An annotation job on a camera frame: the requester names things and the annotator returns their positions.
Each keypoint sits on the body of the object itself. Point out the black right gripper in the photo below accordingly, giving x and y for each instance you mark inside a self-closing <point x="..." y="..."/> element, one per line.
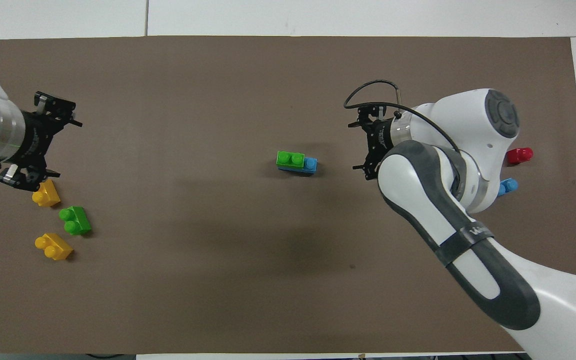
<point x="382" y="140"/>

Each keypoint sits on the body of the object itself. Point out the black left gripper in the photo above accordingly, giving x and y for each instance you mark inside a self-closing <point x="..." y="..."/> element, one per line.
<point x="35" y="140"/>

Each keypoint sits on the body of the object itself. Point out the blue three-stud toy block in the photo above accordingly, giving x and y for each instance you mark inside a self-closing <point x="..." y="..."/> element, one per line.
<point x="310" y="165"/>
<point x="509" y="186"/>

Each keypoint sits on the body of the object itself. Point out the green two-stud toy block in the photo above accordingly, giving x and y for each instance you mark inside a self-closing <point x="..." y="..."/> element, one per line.
<point x="290" y="159"/>
<point x="77" y="221"/>

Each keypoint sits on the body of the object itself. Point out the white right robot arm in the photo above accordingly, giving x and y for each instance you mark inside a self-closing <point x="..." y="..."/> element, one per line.
<point x="458" y="200"/>

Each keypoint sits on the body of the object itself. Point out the yellow two-stud toy block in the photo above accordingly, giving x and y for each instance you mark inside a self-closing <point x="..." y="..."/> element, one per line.
<point x="49" y="196"/>
<point x="55" y="246"/>

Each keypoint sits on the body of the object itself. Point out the red single-stud toy block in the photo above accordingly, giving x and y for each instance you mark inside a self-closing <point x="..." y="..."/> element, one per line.
<point x="520" y="155"/>

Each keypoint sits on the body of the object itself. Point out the brown table mat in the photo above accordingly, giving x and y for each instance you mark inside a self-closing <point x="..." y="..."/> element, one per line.
<point x="218" y="250"/>

